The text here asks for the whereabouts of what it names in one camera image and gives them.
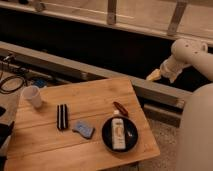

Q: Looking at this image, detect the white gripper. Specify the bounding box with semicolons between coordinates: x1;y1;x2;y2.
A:
146;56;189;83

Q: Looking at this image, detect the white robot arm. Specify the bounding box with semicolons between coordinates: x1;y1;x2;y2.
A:
146;39;213;171

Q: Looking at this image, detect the grey metal beam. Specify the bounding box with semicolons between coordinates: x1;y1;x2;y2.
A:
0;41;192;109

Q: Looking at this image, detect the red brown pocket knife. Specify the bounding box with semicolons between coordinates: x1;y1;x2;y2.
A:
113;101;129;117

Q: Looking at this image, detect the black round plate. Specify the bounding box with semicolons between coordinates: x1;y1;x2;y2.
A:
102;117;138;152

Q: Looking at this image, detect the white bottle on plate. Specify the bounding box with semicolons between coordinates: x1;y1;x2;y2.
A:
111;110;126;150

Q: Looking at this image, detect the blue sponge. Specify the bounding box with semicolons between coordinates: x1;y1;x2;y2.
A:
72;121;95;139

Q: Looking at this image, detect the blue box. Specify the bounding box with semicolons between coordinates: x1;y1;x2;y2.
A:
33;78;47;88

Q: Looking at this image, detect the black object at left edge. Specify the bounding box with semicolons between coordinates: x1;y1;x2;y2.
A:
0;106;14;171

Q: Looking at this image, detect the black cable loop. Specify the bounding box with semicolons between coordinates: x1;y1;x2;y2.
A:
0;74;28;95

